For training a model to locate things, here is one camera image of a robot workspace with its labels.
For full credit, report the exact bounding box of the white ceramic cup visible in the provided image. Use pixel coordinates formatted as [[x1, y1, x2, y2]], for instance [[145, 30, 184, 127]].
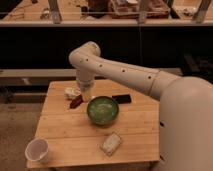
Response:
[[25, 138, 49, 164]]

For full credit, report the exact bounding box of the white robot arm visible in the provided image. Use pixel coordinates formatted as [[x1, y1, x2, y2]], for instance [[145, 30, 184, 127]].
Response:
[[69, 41, 213, 171]]

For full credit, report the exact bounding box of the long background workbench shelf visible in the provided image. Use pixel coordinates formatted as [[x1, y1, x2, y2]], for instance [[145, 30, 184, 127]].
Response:
[[0, 0, 213, 27]]

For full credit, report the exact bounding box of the green ceramic bowl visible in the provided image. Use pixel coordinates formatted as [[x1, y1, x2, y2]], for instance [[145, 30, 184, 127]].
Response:
[[87, 96, 119, 126]]

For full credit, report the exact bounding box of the wooden side table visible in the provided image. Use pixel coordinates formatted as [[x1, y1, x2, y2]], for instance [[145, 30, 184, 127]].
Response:
[[36, 79, 159, 167]]

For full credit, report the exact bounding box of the black rectangular phone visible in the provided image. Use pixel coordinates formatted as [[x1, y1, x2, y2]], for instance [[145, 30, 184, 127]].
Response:
[[113, 94, 132, 104]]

